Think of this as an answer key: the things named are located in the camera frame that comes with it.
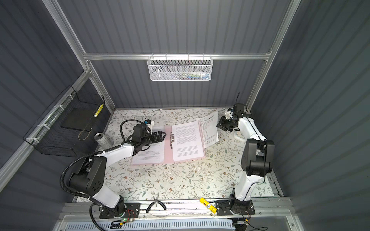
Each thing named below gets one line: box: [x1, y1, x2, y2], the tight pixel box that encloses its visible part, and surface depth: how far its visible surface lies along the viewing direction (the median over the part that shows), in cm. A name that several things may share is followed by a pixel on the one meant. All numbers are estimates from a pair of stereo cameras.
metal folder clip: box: [170, 131, 175, 149], surface depth 103 cm
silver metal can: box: [93, 132, 114, 150], surface depth 89 cm
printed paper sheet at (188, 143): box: [171, 120, 205, 162], surface depth 100 cm
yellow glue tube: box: [199, 197, 218, 214], surface depth 75 cm
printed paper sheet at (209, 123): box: [196, 110, 219, 149], surface depth 103 cm
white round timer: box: [233, 130, 247, 142], surface depth 101 cm
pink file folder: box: [130, 121, 206, 166], surface depth 95 cm
